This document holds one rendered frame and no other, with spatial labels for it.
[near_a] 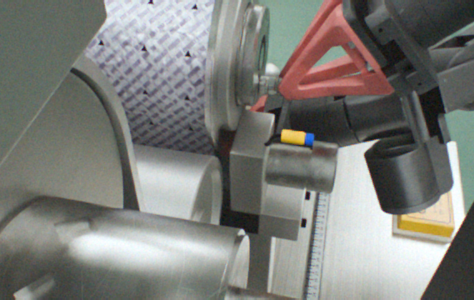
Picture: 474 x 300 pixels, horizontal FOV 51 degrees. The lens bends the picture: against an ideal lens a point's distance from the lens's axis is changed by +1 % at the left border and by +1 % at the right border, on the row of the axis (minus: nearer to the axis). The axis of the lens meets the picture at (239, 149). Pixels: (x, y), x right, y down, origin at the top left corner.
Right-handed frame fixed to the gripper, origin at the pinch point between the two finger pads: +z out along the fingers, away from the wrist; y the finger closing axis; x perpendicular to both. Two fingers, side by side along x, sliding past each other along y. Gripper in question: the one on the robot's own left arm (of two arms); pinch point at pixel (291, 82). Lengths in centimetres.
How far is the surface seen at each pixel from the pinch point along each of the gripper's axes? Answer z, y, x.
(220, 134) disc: 5.2, -4.1, 1.5
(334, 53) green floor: 52, 193, -92
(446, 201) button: 2.3, 19.1, -37.0
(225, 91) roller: 2.0, -4.8, 4.4
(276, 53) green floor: 74, 190, -73
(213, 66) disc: 0.8, -5.7, 6.5
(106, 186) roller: 0.6, -19.2, 9.7
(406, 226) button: 7.5, 15.3, -34.7
